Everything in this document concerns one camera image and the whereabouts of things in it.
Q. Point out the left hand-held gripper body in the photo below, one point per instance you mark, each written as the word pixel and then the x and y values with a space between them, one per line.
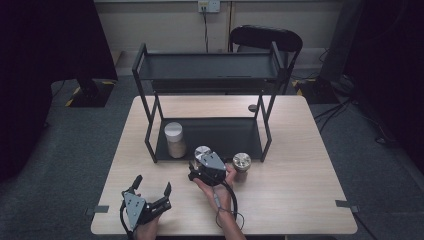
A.
pixel 135 206

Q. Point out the silver lid spice jar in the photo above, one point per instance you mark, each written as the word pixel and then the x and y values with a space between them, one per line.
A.
pixel 201 153

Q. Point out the white lid spice jar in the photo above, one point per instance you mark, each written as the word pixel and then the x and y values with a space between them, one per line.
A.
pixel 175 141

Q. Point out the black stand base with column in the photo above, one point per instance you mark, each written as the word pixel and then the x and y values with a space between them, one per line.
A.
pixel 320 90

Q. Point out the grey table clamp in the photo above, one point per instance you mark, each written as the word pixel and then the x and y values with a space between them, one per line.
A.
pixel 100 209
pixel 345 204

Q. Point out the black curtain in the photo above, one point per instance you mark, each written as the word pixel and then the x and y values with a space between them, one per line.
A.
pixel 40 66
pixel 393 66

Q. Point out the gold lid spice jar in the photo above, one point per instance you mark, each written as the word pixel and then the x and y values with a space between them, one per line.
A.
pixel 242 161

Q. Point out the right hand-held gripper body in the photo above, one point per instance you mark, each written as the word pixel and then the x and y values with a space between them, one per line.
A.
pixel 213 166

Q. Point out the small dark round disc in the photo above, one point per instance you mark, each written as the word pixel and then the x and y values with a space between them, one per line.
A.
pixel 252 108

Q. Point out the black chair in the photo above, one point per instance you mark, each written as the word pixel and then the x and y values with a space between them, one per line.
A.
pixel 266 37

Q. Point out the black stand base yellow tape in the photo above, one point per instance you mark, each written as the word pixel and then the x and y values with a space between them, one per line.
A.
pixel 93 95

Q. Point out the black metal shelf rack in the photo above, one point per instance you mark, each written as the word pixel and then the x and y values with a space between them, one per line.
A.
pixel 208 66

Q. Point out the person's right hand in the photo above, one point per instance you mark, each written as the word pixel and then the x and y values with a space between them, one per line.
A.
pixel 218 195

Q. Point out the person's left hand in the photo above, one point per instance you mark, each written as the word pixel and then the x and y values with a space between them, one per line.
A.
pixel 146 230

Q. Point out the white wall socket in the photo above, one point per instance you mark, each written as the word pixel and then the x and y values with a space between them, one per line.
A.
pixel 209 5

